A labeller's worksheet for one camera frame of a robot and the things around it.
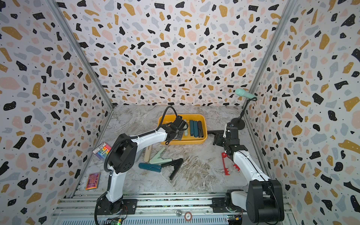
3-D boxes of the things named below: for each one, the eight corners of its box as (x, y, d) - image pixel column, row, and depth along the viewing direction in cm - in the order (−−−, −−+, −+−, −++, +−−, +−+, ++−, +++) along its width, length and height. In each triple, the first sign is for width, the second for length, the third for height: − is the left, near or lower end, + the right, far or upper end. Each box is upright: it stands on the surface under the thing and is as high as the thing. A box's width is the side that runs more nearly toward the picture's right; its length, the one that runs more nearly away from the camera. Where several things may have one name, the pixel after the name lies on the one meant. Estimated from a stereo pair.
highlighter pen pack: (93, 153, 95) (91, 152, 93) (104, 143, 100) (103, 141, 99) (103, 160, 92) (102, 159, 90) (114, 149, 97) (113, 148, 96)
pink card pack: (87, 190, 80) (84, 189, 78) (90, 175, 86) (88, 173, 84) (97, 188, 81) (95, 187, 79) (100, 173, 87) (99, 171, 85)
